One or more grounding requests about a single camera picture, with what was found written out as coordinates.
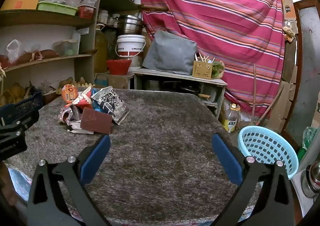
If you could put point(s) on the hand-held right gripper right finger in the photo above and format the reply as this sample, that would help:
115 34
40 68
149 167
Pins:
226 158

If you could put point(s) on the orange round snack packet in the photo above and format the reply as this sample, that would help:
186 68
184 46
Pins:
69 93

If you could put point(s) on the yellow cardboard box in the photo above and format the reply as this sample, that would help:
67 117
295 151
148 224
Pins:
20 3

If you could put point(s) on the yellow oil jug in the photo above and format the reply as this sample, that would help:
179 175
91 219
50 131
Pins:
100 48

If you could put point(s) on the pile of yellow potatoes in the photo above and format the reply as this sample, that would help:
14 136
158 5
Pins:
15 92

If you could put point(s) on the black white snack bag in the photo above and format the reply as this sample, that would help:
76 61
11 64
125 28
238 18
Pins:
112 106

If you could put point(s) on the red striped cloth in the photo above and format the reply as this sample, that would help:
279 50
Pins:
225 16

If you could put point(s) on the small red basket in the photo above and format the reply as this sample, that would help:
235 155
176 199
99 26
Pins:
86 12

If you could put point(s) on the green vegetable bundle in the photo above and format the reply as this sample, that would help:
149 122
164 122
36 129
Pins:
218 70

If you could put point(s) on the crumpled paper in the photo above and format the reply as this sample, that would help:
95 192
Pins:
68 116

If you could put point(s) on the yellow oil bottle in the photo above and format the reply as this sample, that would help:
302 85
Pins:
230 121

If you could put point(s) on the white jar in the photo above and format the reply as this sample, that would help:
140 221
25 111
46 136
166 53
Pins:
103 16

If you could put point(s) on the blue plastic crate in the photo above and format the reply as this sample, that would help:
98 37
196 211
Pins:
22 108

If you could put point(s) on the white paper sheet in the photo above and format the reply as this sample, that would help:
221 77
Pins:
76 129

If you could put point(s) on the wooden framed door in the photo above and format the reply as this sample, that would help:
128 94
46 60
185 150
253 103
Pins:
308 53

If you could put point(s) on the clear plastic bag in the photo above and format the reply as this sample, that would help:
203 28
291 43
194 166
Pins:
46 91

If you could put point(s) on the white plastic bucket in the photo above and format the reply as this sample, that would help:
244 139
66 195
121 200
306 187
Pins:
130 45

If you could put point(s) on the paper egg tray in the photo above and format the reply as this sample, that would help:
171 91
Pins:
86 85

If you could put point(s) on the low wooden table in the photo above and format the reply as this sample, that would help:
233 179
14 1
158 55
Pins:
175 76

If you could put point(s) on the light blue plastic basket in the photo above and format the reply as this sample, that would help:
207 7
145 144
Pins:
265 146

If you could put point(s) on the white plastic bag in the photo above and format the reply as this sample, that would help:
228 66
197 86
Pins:
13 51

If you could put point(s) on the yellow utensil holder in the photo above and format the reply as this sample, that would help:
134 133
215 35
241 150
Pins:
202 71

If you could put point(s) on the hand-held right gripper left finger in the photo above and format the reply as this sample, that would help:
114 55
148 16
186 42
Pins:
96 158

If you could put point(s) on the green plastic bag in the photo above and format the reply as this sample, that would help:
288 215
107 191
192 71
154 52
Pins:
308 136

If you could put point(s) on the steel kettle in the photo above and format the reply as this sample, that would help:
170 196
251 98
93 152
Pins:
312 178

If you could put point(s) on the stacked steel pots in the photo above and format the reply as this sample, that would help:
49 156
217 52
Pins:
130 25

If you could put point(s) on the brown woven basket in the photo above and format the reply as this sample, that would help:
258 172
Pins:
48 96

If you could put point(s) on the brown potato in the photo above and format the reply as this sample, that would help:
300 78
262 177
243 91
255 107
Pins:
82 81
65 82

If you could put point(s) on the green plastic tray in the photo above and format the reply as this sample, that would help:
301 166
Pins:
56 8

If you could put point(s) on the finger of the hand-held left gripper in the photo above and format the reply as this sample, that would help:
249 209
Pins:
26 119

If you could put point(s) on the clear plastic container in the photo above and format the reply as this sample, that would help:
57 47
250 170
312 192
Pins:
66 48

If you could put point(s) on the wooden shelf unit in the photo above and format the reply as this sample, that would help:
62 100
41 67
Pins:
45 17

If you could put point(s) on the red paper wrapper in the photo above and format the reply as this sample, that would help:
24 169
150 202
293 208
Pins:
83 101

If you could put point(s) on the maroon scouring pad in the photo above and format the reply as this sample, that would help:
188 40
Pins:
96 121

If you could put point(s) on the red scalloped basket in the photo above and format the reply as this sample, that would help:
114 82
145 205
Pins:
118 67

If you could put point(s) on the cardboard sheet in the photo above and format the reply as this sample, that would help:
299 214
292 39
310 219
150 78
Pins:
285 101

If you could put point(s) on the wooden stick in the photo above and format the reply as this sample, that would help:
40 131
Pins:
255 91

